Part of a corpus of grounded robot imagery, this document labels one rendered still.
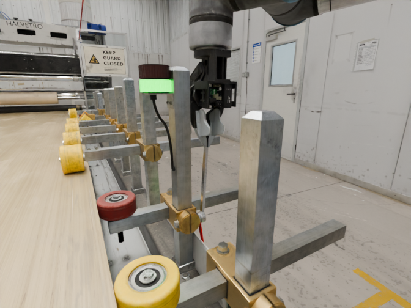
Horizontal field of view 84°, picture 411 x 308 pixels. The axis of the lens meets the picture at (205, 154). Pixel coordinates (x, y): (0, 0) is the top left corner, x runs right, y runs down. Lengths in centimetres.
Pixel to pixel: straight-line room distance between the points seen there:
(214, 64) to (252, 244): 33
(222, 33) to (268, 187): 32
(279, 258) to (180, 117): 32
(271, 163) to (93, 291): 26
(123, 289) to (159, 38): 954
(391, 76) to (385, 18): 60
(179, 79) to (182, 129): 10
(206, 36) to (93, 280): 44
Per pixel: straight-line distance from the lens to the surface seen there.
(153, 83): 45
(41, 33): 333
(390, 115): 313
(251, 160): 27
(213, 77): 48
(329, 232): 55
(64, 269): 39
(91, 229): 46
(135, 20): 964
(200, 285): 39
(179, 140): 48
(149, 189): 77
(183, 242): 59
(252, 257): 33
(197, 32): 50
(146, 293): 32
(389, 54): 320
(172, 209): 55
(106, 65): 300
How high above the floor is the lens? 113
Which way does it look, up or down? 16 degrees down
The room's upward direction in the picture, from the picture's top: straight up
